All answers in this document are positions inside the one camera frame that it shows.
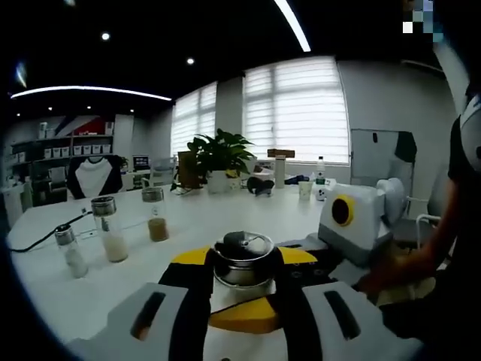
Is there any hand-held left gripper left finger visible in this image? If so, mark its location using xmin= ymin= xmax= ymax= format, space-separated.
xmin=65 ymin=246 xmax=216 ymax=361

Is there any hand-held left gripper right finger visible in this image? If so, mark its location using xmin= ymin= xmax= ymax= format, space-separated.
xmin=272 ymin=246 xmax=425 ymax=361

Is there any small seasoning bottle white powder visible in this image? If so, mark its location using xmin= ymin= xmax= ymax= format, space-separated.
xmin=54 ymin=224 xmax=89 ymax=279
xmin=213 ymin=230 xmax=277 ymax=296

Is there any tall seasoning bottle pale powder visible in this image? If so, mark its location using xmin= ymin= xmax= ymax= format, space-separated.
xmin=90 ymin=196 xmax=130 ymax=263

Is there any tall seasoning bottle brown powder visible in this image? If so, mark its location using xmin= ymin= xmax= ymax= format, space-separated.
xmin=141 ymin=187 xmax=171 ymax=243

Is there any clear plastic water bottle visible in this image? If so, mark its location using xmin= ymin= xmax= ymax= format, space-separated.
xmin=314 ymin=155 xmax=327 ymax=187

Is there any white thermos bottle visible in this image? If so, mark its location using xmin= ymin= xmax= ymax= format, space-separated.
xmin=274 ymin=156 xmax=287 ymax=190

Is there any person's right hand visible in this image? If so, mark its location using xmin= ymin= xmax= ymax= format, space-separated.
xmin=356 ymin=244 xmax=409 ymax=302

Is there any white office chair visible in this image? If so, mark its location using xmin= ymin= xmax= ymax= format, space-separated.
xmin=394 ymin=195 xmax=444 ymax=249

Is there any whiteboard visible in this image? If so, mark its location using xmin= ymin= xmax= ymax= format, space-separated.
xmin=349 ymin=128 xmax=415 ymax=189

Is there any dark cloth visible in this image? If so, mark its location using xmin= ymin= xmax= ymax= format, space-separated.
xmin=393 ymin=131 xmax=418 ymax=163

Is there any person's black shirt torso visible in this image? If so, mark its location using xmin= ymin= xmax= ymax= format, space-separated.
xmin=424 ymin=84 xmax=481 ymax=339

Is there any green potted plant white pot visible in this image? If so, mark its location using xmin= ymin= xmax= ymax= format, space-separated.
xmin=171 ymin=128 xmax=259 ymax=196

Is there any white worn device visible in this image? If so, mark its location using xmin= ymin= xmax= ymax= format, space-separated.
xmin=460 ymin=96 xmax=481 ymax=172

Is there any brown cardboard bag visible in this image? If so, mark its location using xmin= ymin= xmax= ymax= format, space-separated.
xmin=177 ymin=150 xmax=206 ymax=189

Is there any chair with black white shirt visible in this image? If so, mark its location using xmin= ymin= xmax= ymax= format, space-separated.
xmin=66 ymin=154 xmax=124 ymax=200

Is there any shelf with white bins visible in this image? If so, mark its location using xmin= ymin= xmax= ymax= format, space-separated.
xmin=10 ymin=116 xmax=116 ymax=170

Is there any long ceiling light strip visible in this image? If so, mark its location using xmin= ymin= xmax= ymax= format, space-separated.
xmin=273 ymin=0 xmax=313 ymax=53
xmin=10 ymin=85 xmax=173 ymax=102

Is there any black power cable with plug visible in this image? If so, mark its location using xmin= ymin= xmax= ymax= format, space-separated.
xmin=7 ymin=210 xmax=94 ymax=253

